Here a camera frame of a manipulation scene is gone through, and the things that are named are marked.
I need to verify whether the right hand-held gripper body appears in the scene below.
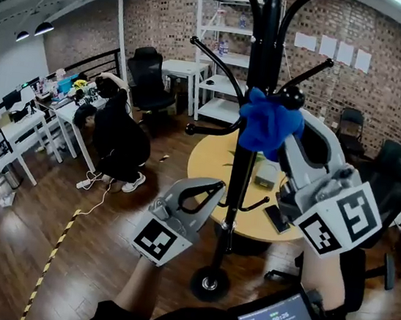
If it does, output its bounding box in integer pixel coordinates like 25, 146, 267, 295
269, 155, 391, 263

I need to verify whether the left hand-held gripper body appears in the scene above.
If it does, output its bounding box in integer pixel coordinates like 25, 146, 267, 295
128, 196, 205, 272

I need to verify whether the blue cloth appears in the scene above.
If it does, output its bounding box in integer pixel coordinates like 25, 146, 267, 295
232, 86, 309, 165

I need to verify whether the black coat rack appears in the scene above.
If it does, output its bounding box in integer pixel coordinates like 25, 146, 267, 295
153, 0, 352, 317

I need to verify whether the person's left forearm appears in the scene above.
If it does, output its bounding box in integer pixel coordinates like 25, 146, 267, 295
111, 253, 165, 320

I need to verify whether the person's right forearm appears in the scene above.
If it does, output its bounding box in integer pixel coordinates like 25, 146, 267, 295
293, 239, 354, 313

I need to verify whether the grey metal box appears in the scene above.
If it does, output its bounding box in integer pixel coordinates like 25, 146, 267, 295
254, 161, 282, 189

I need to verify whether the black folding chair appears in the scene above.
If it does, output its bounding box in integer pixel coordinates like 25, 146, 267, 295
334, 106, 371, 160

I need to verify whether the round wooden table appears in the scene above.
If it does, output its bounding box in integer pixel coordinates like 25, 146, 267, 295
176, 128, 317, 265

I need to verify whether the black smartphone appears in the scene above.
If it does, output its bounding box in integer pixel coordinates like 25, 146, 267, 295
261, 202, 295, 236

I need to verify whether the black office chair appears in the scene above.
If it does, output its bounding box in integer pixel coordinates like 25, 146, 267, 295
261, 125, 401, 320
120, 44, 185, 119

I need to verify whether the yellow black striped floor tape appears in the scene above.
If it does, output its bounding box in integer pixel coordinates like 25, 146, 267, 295
19, 202, 82, 320

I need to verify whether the small white square table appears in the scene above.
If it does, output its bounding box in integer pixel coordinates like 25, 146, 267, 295
155, 57, 212, 119

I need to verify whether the white desk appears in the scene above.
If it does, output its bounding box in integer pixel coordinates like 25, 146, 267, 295
0, 104, 70, 190
45, 92, 107, 174

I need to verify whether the white metal shelving unit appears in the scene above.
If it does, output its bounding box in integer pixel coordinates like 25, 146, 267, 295
179, 0, 289, 131

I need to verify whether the blue plastic box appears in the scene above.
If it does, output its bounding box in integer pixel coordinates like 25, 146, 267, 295
57, 76, 78, 95

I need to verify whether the black stair railing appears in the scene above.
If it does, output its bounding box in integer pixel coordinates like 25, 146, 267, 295
0, 31, 123, 220

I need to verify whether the grey metal waste bin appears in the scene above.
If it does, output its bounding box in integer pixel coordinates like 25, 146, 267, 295
0, 164, 25, 190

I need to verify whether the white wall paper sheet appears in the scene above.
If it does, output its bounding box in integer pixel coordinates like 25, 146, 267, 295
353, 48, 373, 75
336, 40, 356, 66

